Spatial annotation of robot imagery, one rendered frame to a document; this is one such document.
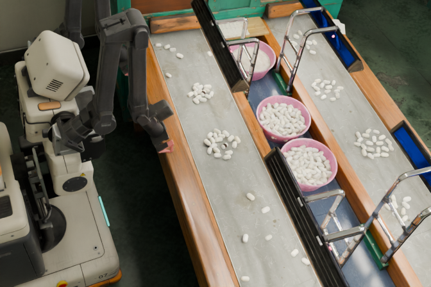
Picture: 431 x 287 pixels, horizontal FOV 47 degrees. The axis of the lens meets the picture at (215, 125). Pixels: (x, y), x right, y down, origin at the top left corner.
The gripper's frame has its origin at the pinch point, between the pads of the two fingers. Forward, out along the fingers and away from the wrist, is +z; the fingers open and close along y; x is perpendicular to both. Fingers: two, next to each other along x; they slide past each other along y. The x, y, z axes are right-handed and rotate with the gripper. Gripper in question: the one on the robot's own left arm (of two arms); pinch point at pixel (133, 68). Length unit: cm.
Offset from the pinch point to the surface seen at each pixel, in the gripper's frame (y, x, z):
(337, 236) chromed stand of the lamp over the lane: -106, -37, 5
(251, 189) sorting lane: -61, -18, 38
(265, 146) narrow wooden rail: -43, -33, 43
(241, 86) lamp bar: -31.4, -36.6, 9.6
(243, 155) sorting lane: -44, -22, 40
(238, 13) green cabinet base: 44, -58, 51
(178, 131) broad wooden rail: -22.7, -1.9, 26.9
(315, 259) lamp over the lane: -109, -27, 6
